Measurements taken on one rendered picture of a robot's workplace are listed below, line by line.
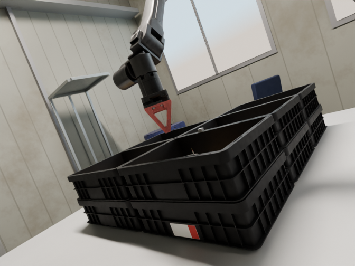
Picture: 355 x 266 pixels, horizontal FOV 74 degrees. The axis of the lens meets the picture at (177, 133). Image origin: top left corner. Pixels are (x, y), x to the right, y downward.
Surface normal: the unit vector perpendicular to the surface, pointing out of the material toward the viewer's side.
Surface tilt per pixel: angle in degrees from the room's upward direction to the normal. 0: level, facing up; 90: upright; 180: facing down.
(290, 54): 90
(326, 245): 0
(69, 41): 90
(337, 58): 90
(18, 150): 90
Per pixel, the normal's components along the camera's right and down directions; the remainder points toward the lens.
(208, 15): -0.60, 0.30
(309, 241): -0.35, -0.93
